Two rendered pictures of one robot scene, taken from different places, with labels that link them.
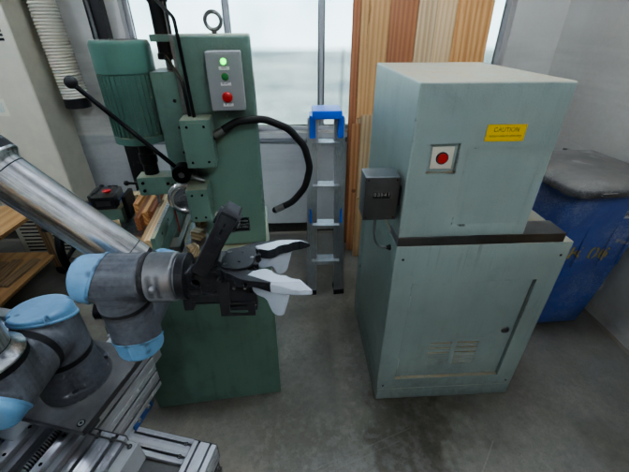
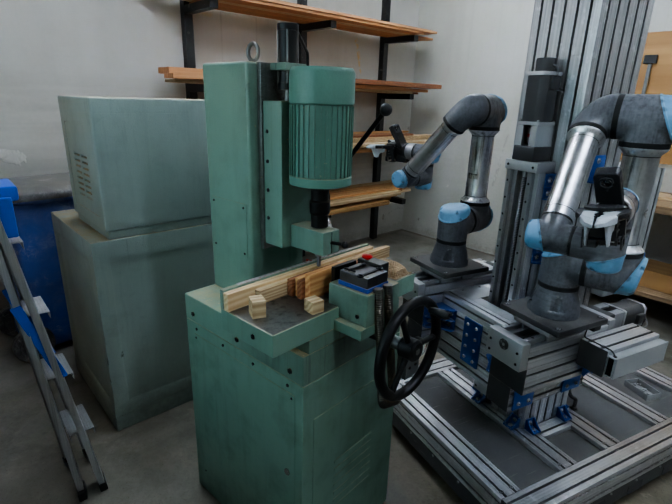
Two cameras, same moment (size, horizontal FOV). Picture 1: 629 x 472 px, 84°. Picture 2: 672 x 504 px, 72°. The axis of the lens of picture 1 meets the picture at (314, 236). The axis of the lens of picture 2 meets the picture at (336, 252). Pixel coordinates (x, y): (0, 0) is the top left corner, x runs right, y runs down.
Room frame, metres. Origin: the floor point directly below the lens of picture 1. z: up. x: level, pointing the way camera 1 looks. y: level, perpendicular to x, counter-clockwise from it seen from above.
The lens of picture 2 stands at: (2.01, 1.64, 1.43)
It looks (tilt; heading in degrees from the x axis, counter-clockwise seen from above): 18 degrees down; 230
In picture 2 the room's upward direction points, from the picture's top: 2 degrees clockwise
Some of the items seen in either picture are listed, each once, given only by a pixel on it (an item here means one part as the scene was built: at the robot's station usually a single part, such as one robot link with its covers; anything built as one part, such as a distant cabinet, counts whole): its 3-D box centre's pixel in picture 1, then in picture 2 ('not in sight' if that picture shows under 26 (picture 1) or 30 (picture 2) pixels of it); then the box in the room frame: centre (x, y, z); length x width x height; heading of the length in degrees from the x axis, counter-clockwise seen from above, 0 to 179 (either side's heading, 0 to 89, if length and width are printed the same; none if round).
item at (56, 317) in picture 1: (48, 330); (454, 221); (0.53, 0.57, 0.98); 0.13 x 0.12 x 0.14; 2
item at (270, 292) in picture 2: (158, 216); (331, 270); (1.17, 0.59, 0.92); 0.58 x 0.02 x 0.04; 9
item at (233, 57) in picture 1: (226, 81); not in sight; (1.13, 0.26, 1.40); 0.10 x 0.06 x 0.16; 99
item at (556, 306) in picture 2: not in sight; (555, 295); (0.64, 1.06, 0.87); 0.15 x 0.15 x 0.10
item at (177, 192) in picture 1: (185, 198); not in sight; (1.12, 0.45, 1.02); 0.12 x 0.03 x 0.12; 99
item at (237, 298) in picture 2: (168, 206); (309, 273); (1.25, 0.58, 0.93); 0.60 x 0.02 x 0.05; 9
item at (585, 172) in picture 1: (549, 242); (53, 261); (1.69, -1.35, 0.48); 0.64 x 0.54 x 0.97; 6
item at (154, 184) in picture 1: (160, 184); (314, 239); (1.23, 0.58, 1.03); 0.14 x 0.07 x 0.09; 99
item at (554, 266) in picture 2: not in sight; (565, 260); (0.64, 1.06, 0.98); 0.13 x 0.12 x 0.14; 104
